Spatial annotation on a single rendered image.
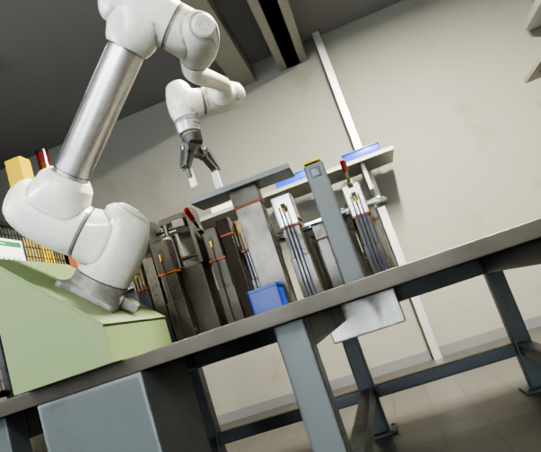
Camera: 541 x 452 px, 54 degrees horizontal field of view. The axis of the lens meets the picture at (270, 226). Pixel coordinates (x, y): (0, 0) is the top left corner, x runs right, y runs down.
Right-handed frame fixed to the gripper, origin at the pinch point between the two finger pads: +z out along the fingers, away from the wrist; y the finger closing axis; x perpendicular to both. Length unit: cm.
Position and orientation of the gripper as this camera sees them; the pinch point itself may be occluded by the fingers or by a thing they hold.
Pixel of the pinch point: (206, 185)
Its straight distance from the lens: 193.5
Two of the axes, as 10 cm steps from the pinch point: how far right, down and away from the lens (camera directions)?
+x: -7.7, 3.6, 5.3
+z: 3.1, 9.3, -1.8
